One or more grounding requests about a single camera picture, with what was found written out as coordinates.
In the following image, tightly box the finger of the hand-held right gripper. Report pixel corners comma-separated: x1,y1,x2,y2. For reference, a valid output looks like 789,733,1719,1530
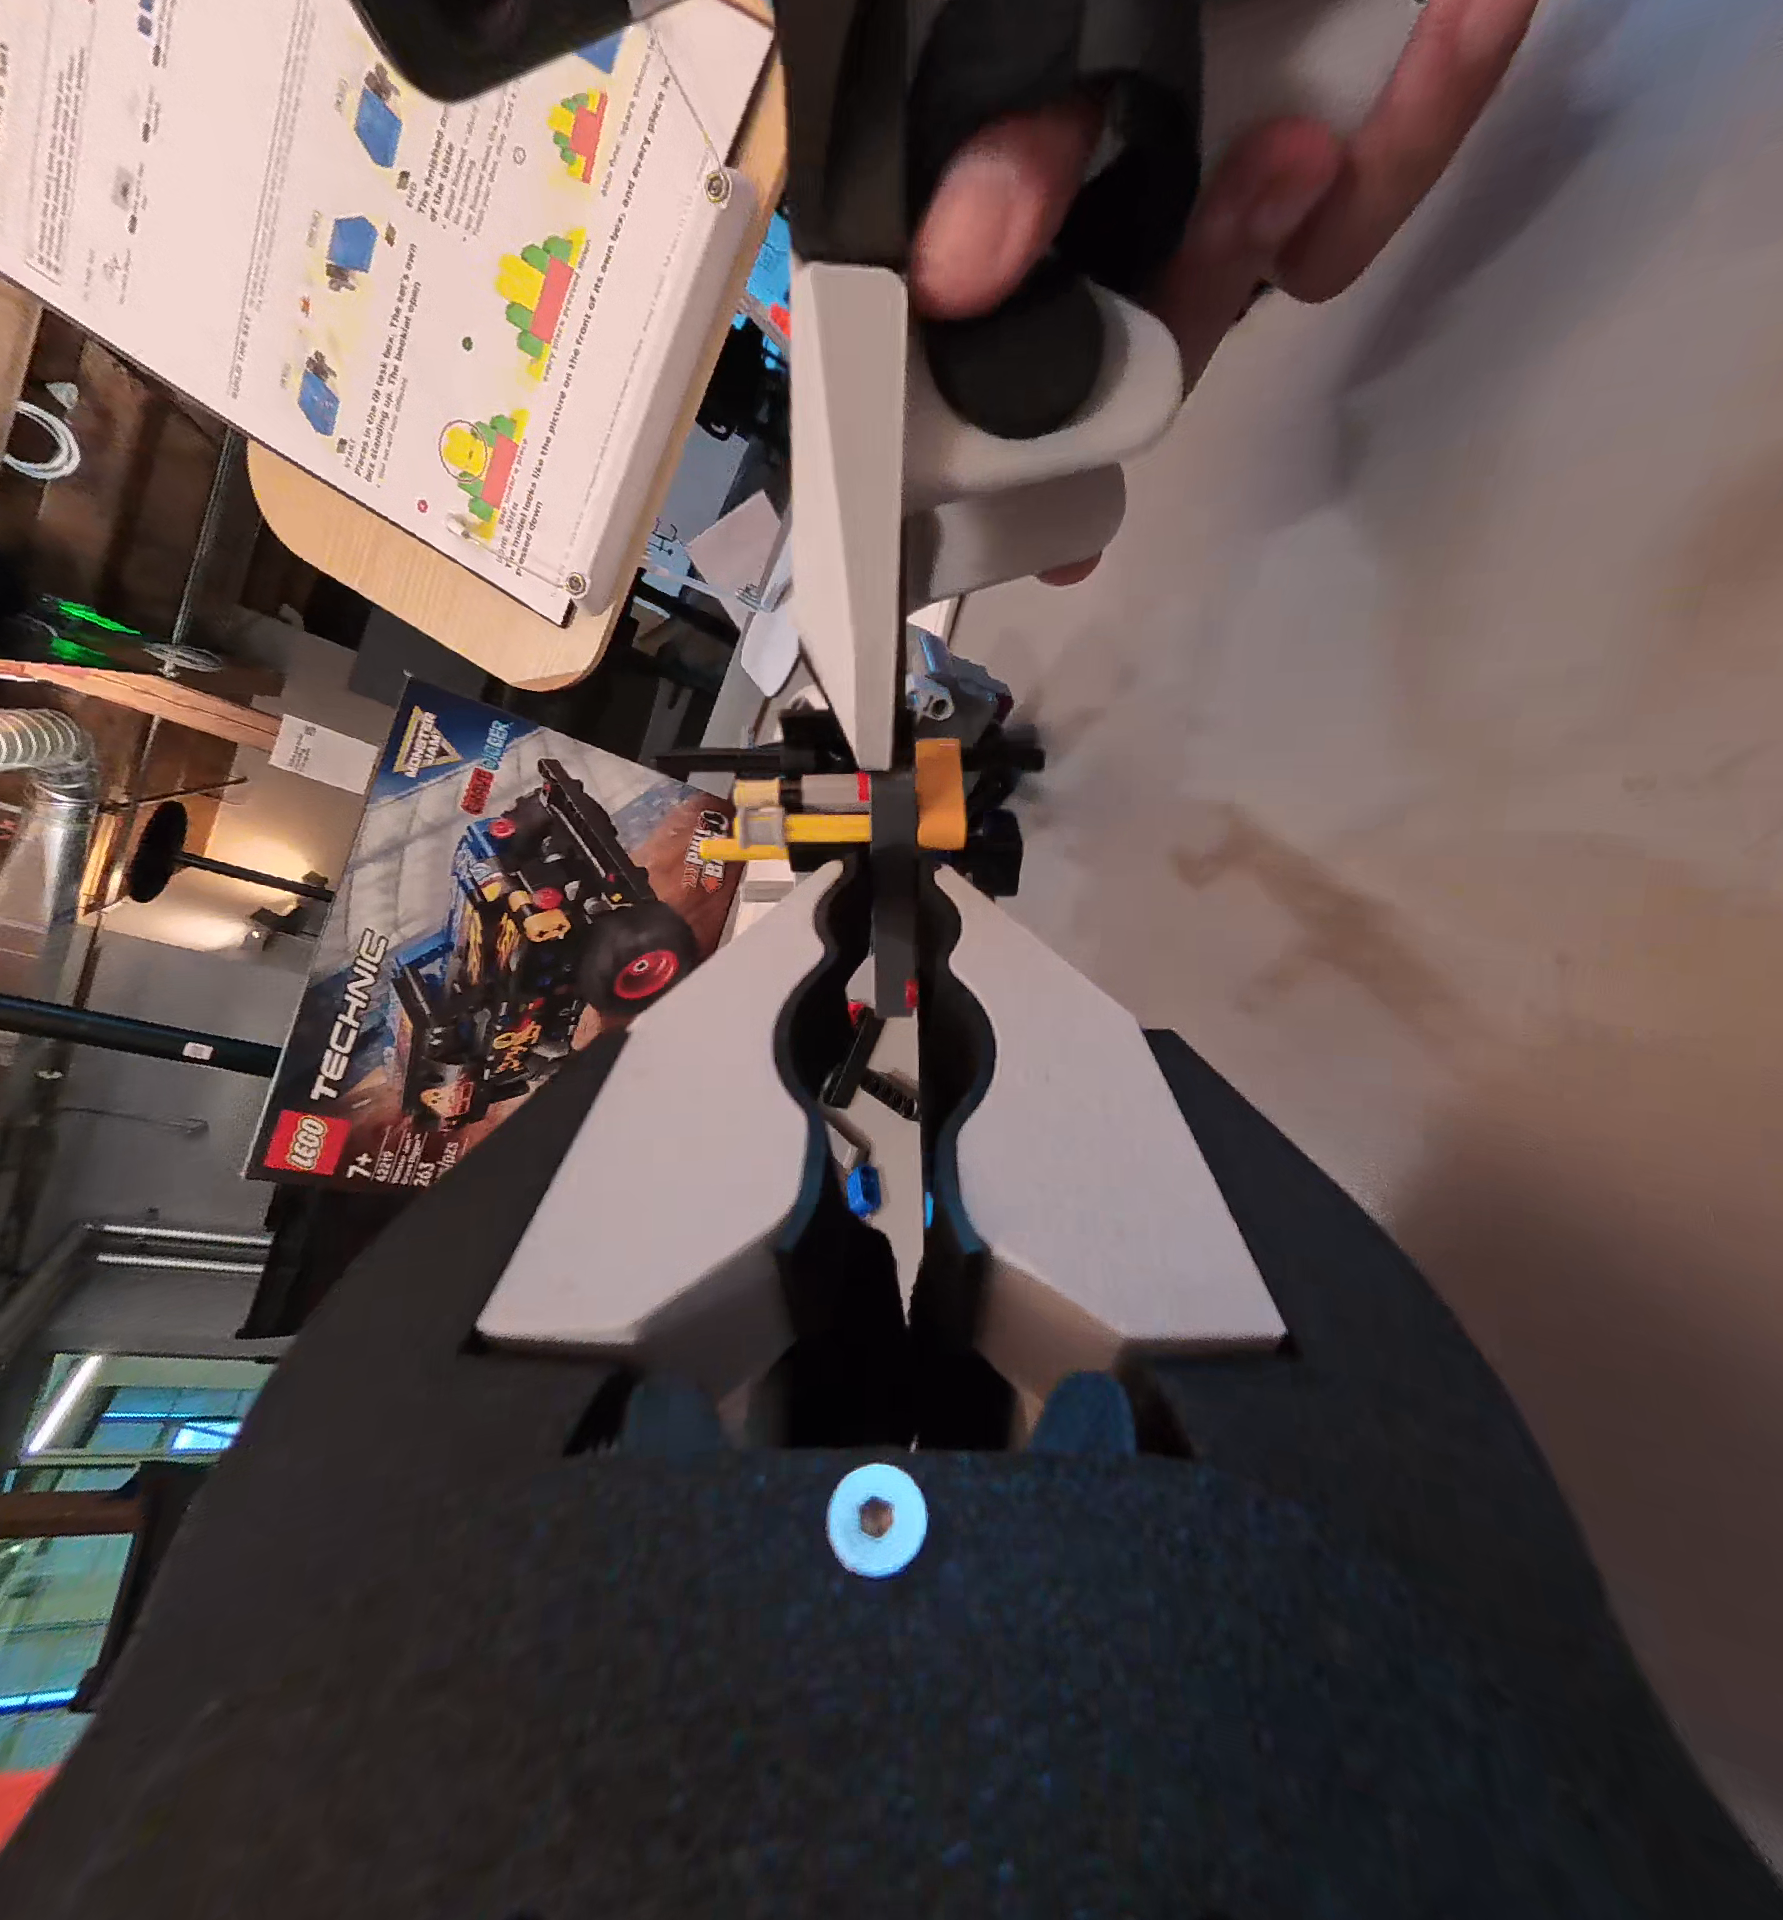
784,263,914,775

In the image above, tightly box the black pole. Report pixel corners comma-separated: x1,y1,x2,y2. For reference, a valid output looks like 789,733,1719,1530
0,983,283,1080

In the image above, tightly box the white paper sheet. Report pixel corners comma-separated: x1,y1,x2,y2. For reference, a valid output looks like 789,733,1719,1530
688,495,821,711

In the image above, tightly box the lego truck box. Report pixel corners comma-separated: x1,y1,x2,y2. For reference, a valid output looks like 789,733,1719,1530
244,674,756,1202

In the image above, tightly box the silver ribbed air duct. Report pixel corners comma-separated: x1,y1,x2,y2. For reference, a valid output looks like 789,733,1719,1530
0,706,102,901

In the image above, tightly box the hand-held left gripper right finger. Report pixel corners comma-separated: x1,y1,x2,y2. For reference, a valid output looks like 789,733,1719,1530
909,869,1294,1435

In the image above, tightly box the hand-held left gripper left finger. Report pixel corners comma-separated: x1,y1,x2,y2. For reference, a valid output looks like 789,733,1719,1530
474,858,914,1450

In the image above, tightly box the illustrated instruction board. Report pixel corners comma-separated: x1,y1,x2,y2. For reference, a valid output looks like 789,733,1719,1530
0,0,778,626

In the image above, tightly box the white coiled cable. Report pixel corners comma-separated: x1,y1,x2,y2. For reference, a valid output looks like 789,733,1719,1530
3,379,85,485

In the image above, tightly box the black round stand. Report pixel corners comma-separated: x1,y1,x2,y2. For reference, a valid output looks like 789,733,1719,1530
122,802,341,914

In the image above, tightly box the small lego axle assembly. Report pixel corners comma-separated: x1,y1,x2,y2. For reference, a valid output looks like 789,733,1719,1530
658,637,1048,1218

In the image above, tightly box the person's right hand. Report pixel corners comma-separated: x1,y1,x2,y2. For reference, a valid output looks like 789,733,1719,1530
914,0,1540,376

